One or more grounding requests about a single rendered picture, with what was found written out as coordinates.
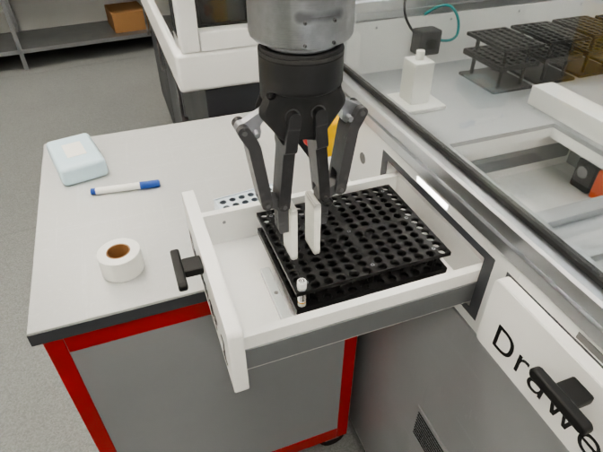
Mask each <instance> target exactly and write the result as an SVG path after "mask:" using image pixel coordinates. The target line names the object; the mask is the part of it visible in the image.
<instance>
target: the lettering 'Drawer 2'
mask: <svg viewBox="0 0 603 452"><path fill-rule="evenodd" d="M501 331H503V332H504V333H505V334H506V335H507V337H508V338H509V340H510V343H511V348H510V350H509V351H508V352H507V353H505V352H502V351H501V350H500V348H499V347H498V346H497V345H496V343H497V340H498V337H499V335H500V333H501ZM493 345H494V347H495V348H496V349H497V350H498V351H499V352H500V353H501V354H502V355H503V356H505V357H511V356H512V354H513V350H514V345H513V341H512V339H511V337H510V336H509V334H508V333H507V332H506V331H505V330H504V328H503V327H502V326H501V325H499V327H498V329H497V332H496V334H495V337H494V340H493ZM522 358H523V357H522V356H521V355H520V356H519V358H518V359H517V362H516V364H515V366H514V368H513V369H514V370H515V371H517V369H518V367H519V365H520V363H521V362H524V363H525V364H526V365H527V366H528V367H529V364H528V363H527V362H526V361H525V360H523V359H522ZM530 381H533V380H532V378H531V377H529V378H528V379H527V384H528V387H529V389H530V390H531V391H532V392H533V393H534V394H537V398H538V399H539V400H540V398H541V396H542V395H543V391H542V390H541V389H540V390H539V391H538V392H537V391H535V390H534V389H533V388H532V387H531V385H530ZM533 382H534V381H533ZM534 383H535V382H534ZM535 384H536V383H535ZM536 385H537V384H536ZM549 412H550V413H551V414H552V415H555V414H557V413H559V410H558V409H557V408H556V409H555V410H554V404H553V403H552V402H551V404H550V410H549ZM561 426H562V427H563V428H564V429H567V428H569V427H570V426H572V425H571V424H570V423H569V422H567V423H565V418H564V416H563V417H562V422H561ZM584 437H589V438H590V439H591V440H592V441H593V442H594V443H595V445H596V448H597V451H595V450H594V448H593V447H592V446H591V445H590V444H589V442H588V441H587V440H586V439H585V438H584ZM577 440H578V444H579V447H580V449H581V451H582V452H586V451H585V450H584V448H583V446H582V444H581V440H583V441H584V442H585V443H586V444H587V446H588V447H589V448H590V449H591V451H592V452H600V447H599V444H598V442H597V441H596V440H595V439H594V438H593V437H592V436H591V435H590V434H587V435H581V434H579V435H578V438H577Z"/></svg>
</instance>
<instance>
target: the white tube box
mask: <svg viewBox="0 0 603 452"><path fill-rule="evenodd" d="M256 201H258V198H257V196H256V193H255V189H254V188H251V189H249V190H245V191H241V192H239V193H235V194H231V195H228V196H223V197H219V198H215V199H214V209H215V210H218V209H223V208H226V207H231V206H235V205H240V204H247V203H252V202H256Z"/></svg>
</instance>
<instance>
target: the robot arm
mask: <svg viewBox="0 0 603 452"><path fill-rule="evenodd" d="M246 6H247V19H248V32H249V35H250V36H251V38H253V39H254V40H255V41H256V42H257V43H259V44H258V73H259V87H260V92H259V96H258V99H257V102H256V109H255V110H253V111H252V112H251V113H249V114H248V115H247V116H246V117H244V118H242V117H235V118H234V119H233V120H232V126H233V128H234V129H235V131H236V133H237V135H238V136H239V138H240V139H241V140H242V142H243V145H244V149H245V153H246V157H247V161H248V165H249V171H250V175H251V178H252V182H253V186H254V189H255V193H256V196H257V198H258V201H259V202H260V204H261V206H262V208H263V210H265V211H269V210H271V209H275V225H276V227H277V229H278V230H279V232H280V233H281V234H282V233H283V234H284V247H285V248H286V250H287V252H288V254H289V256H290V258H291V259H292V260H295V259H297V258H298V219H297V209H296V207H295V205H294V204H293V201H292V200H291V197H292V187H293V169H294V160H295V153H297V152H298V143H299V142H300V141H302V140H305V139H306V140H307V144H308V152H309V161H310V178H311V186H312V190H313V192H312V191H311V190H309V191H306V192H305V240H306V242H307V243H308V245H309V247H310V249H311V251H312V252H313V254H314V255H316V254H319V252H320V224H323V223H326V222H327V220H328V207H329V206H331V205H332V204H333V202H334V200H333V199H332V198H331V196H333V195H335V194H339V195H342V194H343V193H344V192H345V191H346V187H347V183H348V179H349V174H350V169H351V166H352V161H353V157H354V149H355V145H356V140H357V136H358V132H359V129H360V127H361V125H362V124H363V121H364V120H365V118H366V116H367V114H368V109H367V108H366V107H365V106H364V105H363V104H362V103H361V102H360V101H358V100H357V99H356V98H351V99H348V98H346V97H345V94H344V92H343V90H342V86H341V83H342V81H343V72H344V54H345V46H344V44H343V43H344V42H346V41H347V40H348V39H350V38H351V36H352V35H353V33H354V13H355V0H246ZM337 114H338V115H339V119H338V122H337V126H336V135H335V141H334V145H333V151H332V155H331V161H330V165H329V169H328V128H329V127H330V125H331V124H332V122H333V121H334V119H335V118H336V116H337ZM263 122H265V123H266V124H267V125H268V126H269V127H270V128H271V130H272V131H273V132H274V133H275V166H274V180H273V192H271V190H270V186H269V182H268V177H267V170H266V166H265V162H264V157H263V153H262V150H261V146H260V144H259V142H258V140H257V139H259V138H260V136H261V129H260V126H261V124H262V123H263Z"/></svg>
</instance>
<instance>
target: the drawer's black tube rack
mask: <svg viewBox="0 0 603 452"><path fill-rule="evenodd" d="M383 189H387V190H383ZM372 191H377V193H375V192H372ZM363 194H368V195H363ZM387 194H391V195H387ZM353 196H356V197H353ZM378 196H380V197H378ZM331 198H332V199H333V200H336V202H333V204H332V205H331V206H329V207H328V220H327V222H326V223H323V224H320V252H319V254H316V255H314V254H313V252H312V251H311V249H310V247H309V245H308V243H307V242H306V240H305V203H301V204H295V207H296V208H301V209H300V210H297V219H298V258H297V259H295V262H296V264H297V266H298V267H299V269H300V271H301V273H302V275H303V277H304V279H306V281H307V284H308V285H309V287H310V294H306V306H305V307H302V308H301V307H299V306H298V297H296V295H295V293H294V291H293V288H292V286H291V284H290V283H289V281H288V279H287V277H286V275H285V273H284V270H283V268H282V267H281V265H280V263H279V261H278V259H277V257H276V255H275V252H274V250H273V249H272V247H271V245H270V243H269V241H268V239H267V236H266V234H265V232H264V231H263V229H262V227H261V228H258V235H259V237H260V239H261V241H262V243H263V245H264V247H265V250H266V252H267V254H268V256H269V258H270V260H271V262H272V264H273V267H274V269H275V271H276V273H277V275H278V277H279V279H280V281H281V283H282V285H283V287H284V290H285V292H286V294H287V296H288V298H289V300H290V302H291V304H292V306H293V309H294V311H295V313H296V315H299V314H302V313H305V312H309V311H312V310H315V309H321V308H324V307H327V306H330V305H334V304H337V303H340V302H343V301H347V300H352V299H356V298H359V297H362V296H365V295H369V294H372V293H375V292H378V291H384V290H387V289H390V288H394V287H397V286H400V285H403V284H407V283H412V282H416V281H419V280H423V279H425V278H429V277H432V276H435V275H438V274H444V273H446V271H447V266H446V265H445V264H444V263H443V262H442V261H441V260H440V258H442V257H445V256H450V254H451V251H450V250H449V249H448V248H447V247H446V246H445V245H444V244H443V243H442V242H441V241H440V239H439V238H438V237H437V236H436V235H435V234H434V233H433V232H432V231H431V230H430V229H429V227H428V226H427V225H426V224H425V223H424V222H423V221H422V220H421V219H420V218H419V217H418V216H417V214H416V213H415V212H414V211H413V210H412V209H411V208H410V207H409V206H408V205H407V204H406V202H405V201H404V200H403V199H402V198H401V197H400V196H399V195H398V194H397V193H396V192H395V190H394V189H393V188H392V187H391V186H390V185H384V186H380V187H373V188H368V189H364V190H360V191H355V192H352V193H347V194H342V195H339V196H331ZM342 198H347V199H342ZM366 198H370V199H371V200H369V199H366ZM391 198H395V199H397V200H392V199H391ZM356 201H361V202H356ZM346 203H350V204H346ZM398 204H400V205H398ZM335 205H340V206H339V207H336V206H335ZM402 208H403V209H406V210H401V209H402ZM299 213H304V214H303V215H299ZM406 213H408V214H411V215H406ZM412 221H415V222H417V223H414V222H412ZM416 227H422V229H418V228H416ZM422 232H426V233H428V235H425V234H423V233H422ZM428 239H433V240H428ZM433 245H438V247H435V246H433ZM438 251H443V252H445V253H444V254H442V253H440V252H438Z"/></svg>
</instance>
